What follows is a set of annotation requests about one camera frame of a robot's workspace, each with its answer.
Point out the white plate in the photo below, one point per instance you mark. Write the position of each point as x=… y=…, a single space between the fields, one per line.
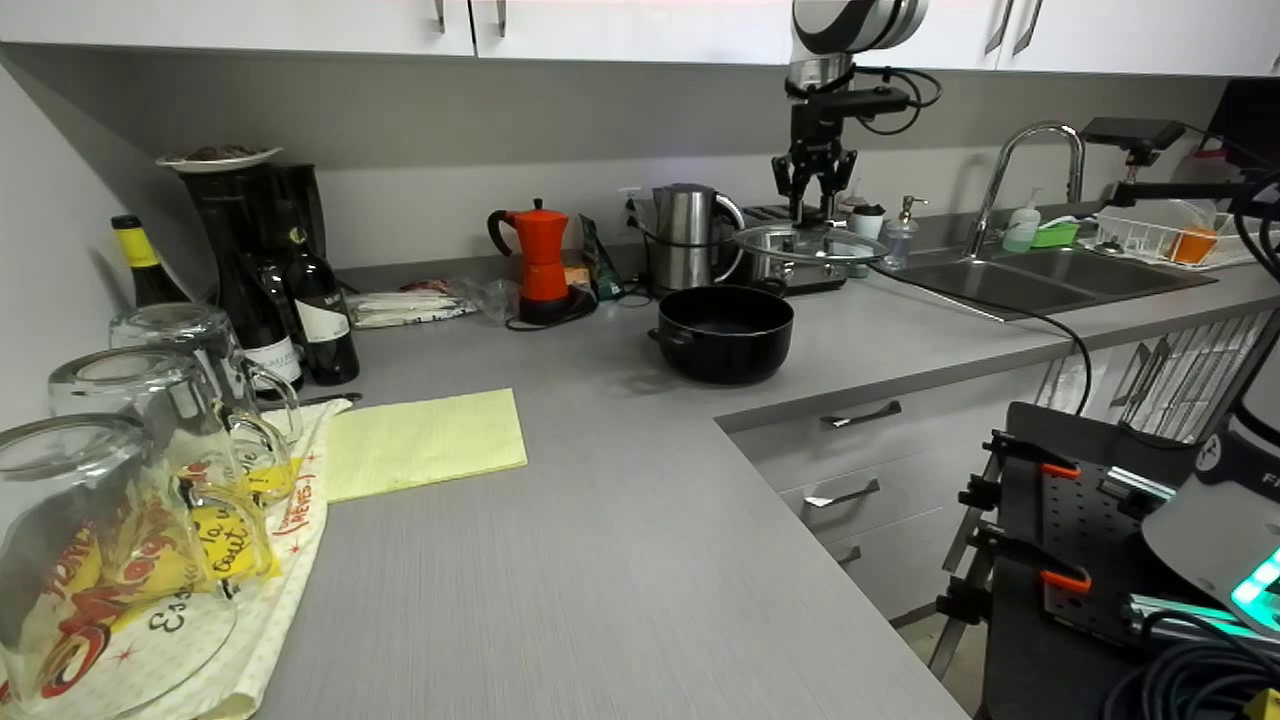
x=220 y=162

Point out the red moka pot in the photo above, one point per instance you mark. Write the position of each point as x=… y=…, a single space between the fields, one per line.
x=542 y=261

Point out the dark wine bottle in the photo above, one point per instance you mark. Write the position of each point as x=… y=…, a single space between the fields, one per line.
x=141 y=266

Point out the gray robot base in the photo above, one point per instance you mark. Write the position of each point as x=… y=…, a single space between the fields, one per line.
x=1206 y=532

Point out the yellow cloth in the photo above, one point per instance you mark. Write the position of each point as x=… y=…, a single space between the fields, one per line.
x=422 y=445

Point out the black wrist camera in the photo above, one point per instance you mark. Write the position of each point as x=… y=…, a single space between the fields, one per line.
x=864 y=102

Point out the steel kitchen faucet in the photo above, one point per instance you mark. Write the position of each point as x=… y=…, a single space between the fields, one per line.
x=995 y=184

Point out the white soap dispenser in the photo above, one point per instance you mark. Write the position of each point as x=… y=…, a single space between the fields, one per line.
x=906 y=231

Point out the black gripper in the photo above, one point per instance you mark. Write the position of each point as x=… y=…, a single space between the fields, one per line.
x=812 y=124

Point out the black camera on stand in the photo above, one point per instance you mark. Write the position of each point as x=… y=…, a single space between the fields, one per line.
x=1128 y=130

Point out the steel sink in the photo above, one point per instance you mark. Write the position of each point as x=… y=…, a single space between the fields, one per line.
x=1013 y=280

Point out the black cooking pot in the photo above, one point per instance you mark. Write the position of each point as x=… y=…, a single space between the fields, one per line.
x=724 y=350

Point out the white dish rack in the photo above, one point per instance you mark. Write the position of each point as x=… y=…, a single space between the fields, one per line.
x=1135 y=234

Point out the aluminium rail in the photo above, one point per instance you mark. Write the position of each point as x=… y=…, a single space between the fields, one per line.
x=1184 y=617

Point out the stainless steel kettle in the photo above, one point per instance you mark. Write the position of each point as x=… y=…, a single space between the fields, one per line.
x=685 y=234

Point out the clear drinking glass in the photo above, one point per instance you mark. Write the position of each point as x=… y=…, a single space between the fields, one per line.
x=134 y=385
x=182 y=326

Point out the white wall socket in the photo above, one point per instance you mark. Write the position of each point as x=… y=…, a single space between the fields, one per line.
x=634 y=214

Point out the green sponge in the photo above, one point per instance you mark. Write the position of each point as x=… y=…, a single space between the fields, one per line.
x=1057 y=234

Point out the green soap bottle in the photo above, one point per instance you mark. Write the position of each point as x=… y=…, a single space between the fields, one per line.
x=1023 y=231

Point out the black coffee machine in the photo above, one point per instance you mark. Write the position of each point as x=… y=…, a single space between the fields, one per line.
x=246 y=225

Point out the stainless steel toaster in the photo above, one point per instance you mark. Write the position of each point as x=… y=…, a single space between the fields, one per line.
x=801 y=277

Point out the white cup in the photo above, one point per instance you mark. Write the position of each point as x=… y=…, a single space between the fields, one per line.
x=869 y=225

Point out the printed kitchen towel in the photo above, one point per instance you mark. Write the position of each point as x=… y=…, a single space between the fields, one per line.
x=286 y=561

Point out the folded white cloth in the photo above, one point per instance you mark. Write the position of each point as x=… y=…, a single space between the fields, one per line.
x=400 y=309

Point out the orange container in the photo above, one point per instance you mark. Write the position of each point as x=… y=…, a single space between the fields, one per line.
x=1189 y=244

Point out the large printed drinking glass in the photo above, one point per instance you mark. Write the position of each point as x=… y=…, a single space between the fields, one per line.
x=82 y=575

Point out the ribbed gray cabinet front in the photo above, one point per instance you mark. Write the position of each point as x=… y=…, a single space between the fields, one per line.
x=1175 y=381

